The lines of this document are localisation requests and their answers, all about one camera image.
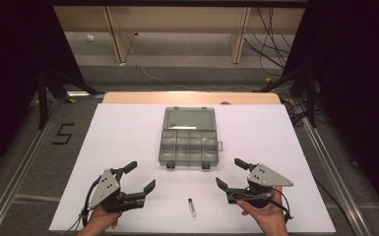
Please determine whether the wooden table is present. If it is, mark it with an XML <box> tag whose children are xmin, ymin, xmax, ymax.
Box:
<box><xmin>101</xmin><ymin>90</ymin><xmax>283</xmax><ymax>106</ymax></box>

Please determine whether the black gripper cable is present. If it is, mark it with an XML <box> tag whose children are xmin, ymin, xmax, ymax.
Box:
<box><xmin>269</xmin><ymin>187</ymin><xmax>295</xmax><ymax>224</ymax></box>
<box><xmin>66</xmin><ymin>176</ymin><xmax>103</xmax><ymax>234</ymax></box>

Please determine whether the black metal stand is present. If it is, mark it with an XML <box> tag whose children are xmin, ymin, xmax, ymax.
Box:
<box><xmin>255</xmin><ymin>63</ymin><xmax>320</xmax><ymax>130</ymax></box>
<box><xmin>33</xmin><ymin>67</ymin><xmax>106</xmax><ymax>132</ymax></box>

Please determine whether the person's right hand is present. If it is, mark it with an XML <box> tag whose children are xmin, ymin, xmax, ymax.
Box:
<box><xmin>235</xmin><ymin>186</ymin><xmax>290</xmax><ymax>236</ymax></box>

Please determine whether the white floor cable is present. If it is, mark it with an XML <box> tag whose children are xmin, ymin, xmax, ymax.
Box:
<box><xmin>119</xmin><ymin>31</ymin><xmax>293</xmax><ymax>92</ymax></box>

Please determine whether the black curtain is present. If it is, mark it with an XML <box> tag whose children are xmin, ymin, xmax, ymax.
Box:
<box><xmin>0</xmin><ymin>0</ymin><xmax>87</xmax><ymax>185</ymax></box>
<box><xmin>281</xmin><ymin>0</ymin><xmax>379</xmax><ymax>215</ymax></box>

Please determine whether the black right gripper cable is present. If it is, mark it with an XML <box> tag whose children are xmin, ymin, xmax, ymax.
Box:
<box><xmin>269</xmin><ymin>187</ymin><xmax>295</xmax><ymax>224</ymax></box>

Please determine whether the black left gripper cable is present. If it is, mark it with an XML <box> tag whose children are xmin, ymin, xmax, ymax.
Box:
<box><xmin>66</xmin><ymin>176</ymin><xmax>103</xmax><ymax>234</ymax></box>

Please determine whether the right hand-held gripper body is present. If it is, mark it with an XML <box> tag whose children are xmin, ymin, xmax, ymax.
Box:
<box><xmin>226</xmin><ymin>162</ymin><xmax>294</xmax><ymax>209</ymax></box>

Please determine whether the person's left hand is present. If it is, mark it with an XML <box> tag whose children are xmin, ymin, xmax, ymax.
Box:
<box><xmin>76</xmin><ymin>205</ymin><xmax>123</xmax><ymax>236</ymax></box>

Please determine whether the white table sheet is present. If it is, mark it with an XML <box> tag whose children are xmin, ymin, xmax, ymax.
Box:
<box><xmin>47</xmin><ymin>102</ymin><xmax>337</xmax><ymax>235</ymax></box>

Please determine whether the black cable bundle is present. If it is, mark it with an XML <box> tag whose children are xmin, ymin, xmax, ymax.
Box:
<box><xmin>243</xmin><ymin>7</ymin><xmax>293</xmax><ymax>78</ymax></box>

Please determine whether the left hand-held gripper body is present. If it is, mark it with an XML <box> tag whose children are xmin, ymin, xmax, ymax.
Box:
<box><xmin>88</xmin><ymin>167</ymin><xmax>147</xmax><ymax>213</ymax></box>

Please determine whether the light wooden desk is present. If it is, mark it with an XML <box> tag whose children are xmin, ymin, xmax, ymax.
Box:
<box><xmin>52</xmin><ymin>5</ymin><xmax>306</xmax><ymax>65</ymax></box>

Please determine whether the aluminium floor rail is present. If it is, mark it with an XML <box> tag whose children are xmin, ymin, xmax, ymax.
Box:
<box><xmin>298</xmin><ymin>115</ymin><xmax>373</xmax><ymax>236</ymax></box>
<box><xmin>0</xmin><ymin>97</ymin><xmax>66</xmax><ymax>236</ymax></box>

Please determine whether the clear plastic compartment box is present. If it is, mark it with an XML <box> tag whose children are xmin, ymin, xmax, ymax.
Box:
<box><xmin>158</xmin><ymin>105</ymin><xmax>224</xmax><ymax>171</ymax></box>

